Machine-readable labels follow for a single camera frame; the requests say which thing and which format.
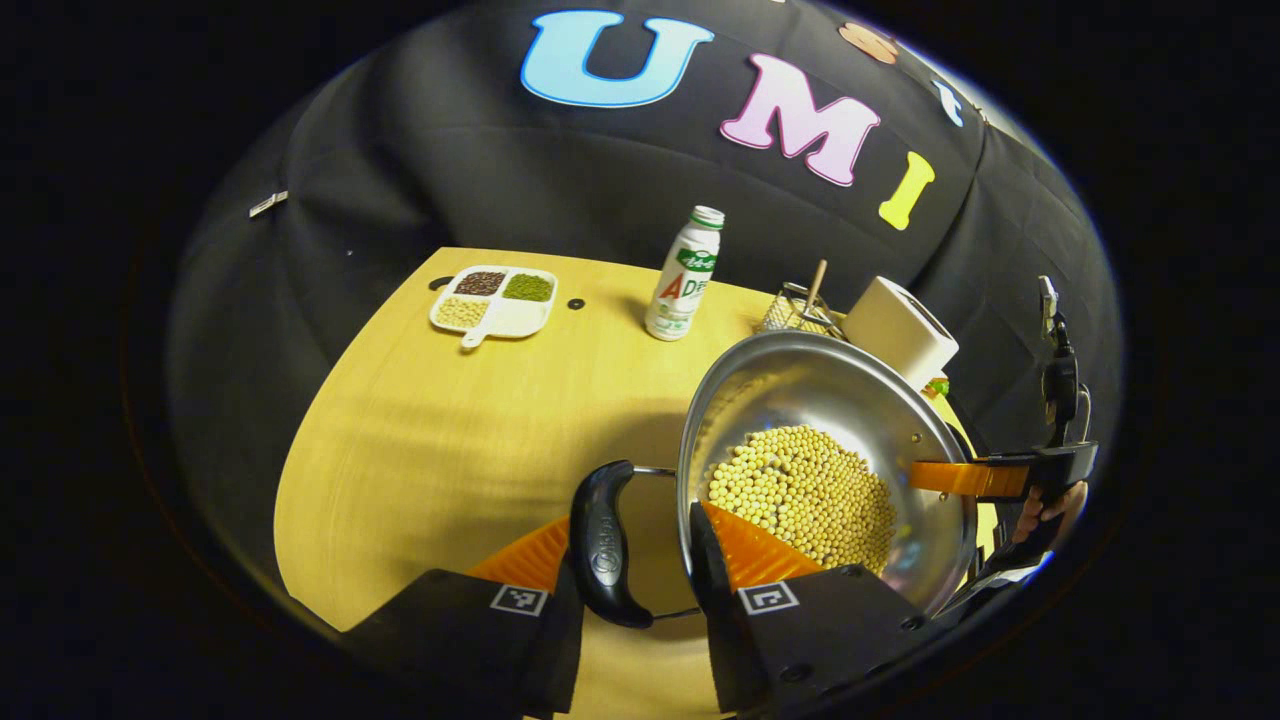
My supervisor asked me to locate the white toaster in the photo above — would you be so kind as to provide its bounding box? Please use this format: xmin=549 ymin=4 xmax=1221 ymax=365
xmin=840 ymin=276 xmax=959 ymax=393

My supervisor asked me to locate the wire utensil holder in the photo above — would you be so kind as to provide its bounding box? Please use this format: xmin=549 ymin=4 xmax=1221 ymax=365
xmin=760 ymin=282 xmax=846 ymax=336

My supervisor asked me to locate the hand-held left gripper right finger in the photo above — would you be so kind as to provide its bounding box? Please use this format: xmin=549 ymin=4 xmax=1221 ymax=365
xmin=688 ymin=500 xmax=941 ymax=713

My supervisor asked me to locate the stainless steel pot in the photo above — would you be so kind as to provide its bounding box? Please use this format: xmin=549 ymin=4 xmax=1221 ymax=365
xmin=568 ymin=330 xmax=979 ymax=631

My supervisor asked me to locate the pile of yellow soybeans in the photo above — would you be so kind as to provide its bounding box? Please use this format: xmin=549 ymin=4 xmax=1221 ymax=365
xmin=705 ymin=425 xmax=898 ymax=576

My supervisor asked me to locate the white divided bean dish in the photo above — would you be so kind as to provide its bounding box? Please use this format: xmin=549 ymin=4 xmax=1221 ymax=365
xmin=429 ymin=264 xmax=559 ymax=349

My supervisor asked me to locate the white drink bottle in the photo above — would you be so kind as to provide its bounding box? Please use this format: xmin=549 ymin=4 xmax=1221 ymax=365
xmin=645 ymin=205 xmax=726 ymax=343

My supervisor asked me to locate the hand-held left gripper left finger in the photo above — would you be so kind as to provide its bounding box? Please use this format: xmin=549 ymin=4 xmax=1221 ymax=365
xmin=345 ymin=515 xmax=586 ymax=719

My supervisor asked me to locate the black backdrop cloth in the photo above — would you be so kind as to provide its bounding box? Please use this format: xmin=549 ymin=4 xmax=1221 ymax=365
xmin=165 ymin=0 xmax=1123 ymax=601

